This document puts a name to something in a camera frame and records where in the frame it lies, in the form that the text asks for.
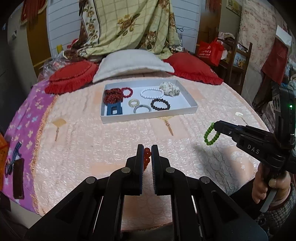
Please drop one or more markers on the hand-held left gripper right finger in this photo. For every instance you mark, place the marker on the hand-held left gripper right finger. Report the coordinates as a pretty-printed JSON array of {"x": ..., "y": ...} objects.
[{"x": 155, "y": 157}]

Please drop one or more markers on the dark red dotted scrunchie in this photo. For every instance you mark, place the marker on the dark red dotted scrunchie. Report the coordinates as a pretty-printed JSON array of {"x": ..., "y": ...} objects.
[{"x": 111, "y": 97}]

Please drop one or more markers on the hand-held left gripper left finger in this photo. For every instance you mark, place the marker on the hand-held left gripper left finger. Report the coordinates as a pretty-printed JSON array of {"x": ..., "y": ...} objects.
[{"x": 138, "y": 157}]

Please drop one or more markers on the cream cherry-print scrunchie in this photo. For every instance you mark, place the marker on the cream cherry-print scrunchie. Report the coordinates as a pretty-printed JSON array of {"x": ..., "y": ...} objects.
[{"x": 170, "y": 89}]

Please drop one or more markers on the floral checked blanket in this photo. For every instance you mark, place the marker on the floral checked blanket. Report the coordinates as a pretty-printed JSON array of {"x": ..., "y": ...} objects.
[{"x": 129, "y": 23}]

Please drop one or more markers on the wooden shelf rack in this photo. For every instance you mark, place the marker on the wooden shelf rack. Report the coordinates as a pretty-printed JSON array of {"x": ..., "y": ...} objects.
[{"x": 231, "y": 69}]

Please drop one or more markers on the framed wall picture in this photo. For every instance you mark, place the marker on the framed wall picture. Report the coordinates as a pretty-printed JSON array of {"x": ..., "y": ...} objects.
[{"x": 233, "y": 7}]

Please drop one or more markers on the printed carton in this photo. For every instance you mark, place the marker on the printed carton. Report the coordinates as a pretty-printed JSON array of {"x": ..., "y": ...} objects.
[{"x": 239, "y": 59}]

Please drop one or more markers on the beige pillow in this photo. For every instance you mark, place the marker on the beige pillow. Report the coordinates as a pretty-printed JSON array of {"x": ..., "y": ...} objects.
[{"x": 131, "y": 62}]

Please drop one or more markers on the dark brown flat case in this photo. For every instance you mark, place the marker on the dark brown flat case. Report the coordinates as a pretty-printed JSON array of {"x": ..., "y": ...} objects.
[{"x": 18, "y": 180}]

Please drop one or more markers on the blue hair claw clip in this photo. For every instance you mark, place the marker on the blue hair claw clip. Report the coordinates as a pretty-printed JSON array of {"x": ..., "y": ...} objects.
[{"x": 108, "y": 111}]

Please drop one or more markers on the red hanging cloth with fringe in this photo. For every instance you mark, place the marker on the red hanging cloth with fringe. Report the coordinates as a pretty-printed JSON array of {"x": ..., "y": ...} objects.
[{"x": 32, "y": 9}]

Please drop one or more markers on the large red ruffled cushion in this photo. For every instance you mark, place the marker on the large red ruffled cushion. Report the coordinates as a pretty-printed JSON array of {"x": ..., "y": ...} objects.
[{"x": 192, "y": 67}]

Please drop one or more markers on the small red ruffled cushion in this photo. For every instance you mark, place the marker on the small red ruffled cushion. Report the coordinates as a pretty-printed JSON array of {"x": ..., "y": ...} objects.
[{"x": 69, "y": 74}]

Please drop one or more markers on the orange box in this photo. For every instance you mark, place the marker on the orange box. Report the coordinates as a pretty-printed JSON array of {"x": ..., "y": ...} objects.
[{"x": 2, "y": 150}]

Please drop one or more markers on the plain red cloth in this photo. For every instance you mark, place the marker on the plain red cloth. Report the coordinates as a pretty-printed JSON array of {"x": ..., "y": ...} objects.
[{"x": 275, "y": 60}]

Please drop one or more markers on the yellow small item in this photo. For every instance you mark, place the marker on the yellow small item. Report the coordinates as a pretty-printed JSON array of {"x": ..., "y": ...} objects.
[{"x": 59, "y": 49}]

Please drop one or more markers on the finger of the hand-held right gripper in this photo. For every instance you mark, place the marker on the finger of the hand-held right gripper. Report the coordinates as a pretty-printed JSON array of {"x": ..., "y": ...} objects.
[{"x": 224, "y": 127}]

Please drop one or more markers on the purple flowered blanket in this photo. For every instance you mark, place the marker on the purple flowered blanket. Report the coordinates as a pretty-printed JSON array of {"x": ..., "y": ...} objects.
[{"x": 27, "y": 115}]

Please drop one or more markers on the white paper sheet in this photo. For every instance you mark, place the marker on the white paper sheet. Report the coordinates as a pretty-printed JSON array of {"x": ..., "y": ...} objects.
[{"x": 283, "y": 34}]

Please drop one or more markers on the person's right forearm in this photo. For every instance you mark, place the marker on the person's right forearm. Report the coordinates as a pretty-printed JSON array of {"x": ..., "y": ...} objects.
[{"x": 282, "y": 213}]

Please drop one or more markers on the white shallow cardboard box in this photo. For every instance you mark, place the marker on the white shallow cardboard box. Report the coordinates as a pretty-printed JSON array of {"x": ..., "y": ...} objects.
[{"x": 175, "y": 102}]

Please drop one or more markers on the red shopping bag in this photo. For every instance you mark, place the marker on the red shopping bag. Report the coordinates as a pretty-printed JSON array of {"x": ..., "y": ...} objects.
[{"x": 210, "y": 54}]

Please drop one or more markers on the brown wooden door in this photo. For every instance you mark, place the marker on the brown wooden door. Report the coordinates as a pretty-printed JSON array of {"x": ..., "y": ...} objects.
[{"x": 39, "y": 41}]

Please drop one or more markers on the pile of clothes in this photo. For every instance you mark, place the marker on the pile of clothes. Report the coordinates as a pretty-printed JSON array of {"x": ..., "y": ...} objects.
[{"x": 226, "y": 38}]

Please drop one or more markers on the person's right hand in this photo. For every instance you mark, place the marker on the person's right hand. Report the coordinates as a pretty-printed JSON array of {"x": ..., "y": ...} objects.
[{"x": 257, "y": 185}]

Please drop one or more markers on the pink quilted bedspread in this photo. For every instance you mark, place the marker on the pink quilted bedspread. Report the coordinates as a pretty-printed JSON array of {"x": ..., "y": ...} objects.
[{"x": 104, "y": 143}]

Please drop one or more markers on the clear plastic bag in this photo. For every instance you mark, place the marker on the clear plastic bag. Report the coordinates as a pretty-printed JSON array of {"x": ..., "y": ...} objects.
[{"x": 53, "y": 63}]

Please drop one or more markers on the pink floral cover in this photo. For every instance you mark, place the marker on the pink floral cover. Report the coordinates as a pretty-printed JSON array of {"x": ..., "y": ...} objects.
[{"x": 256, "y": 30}]

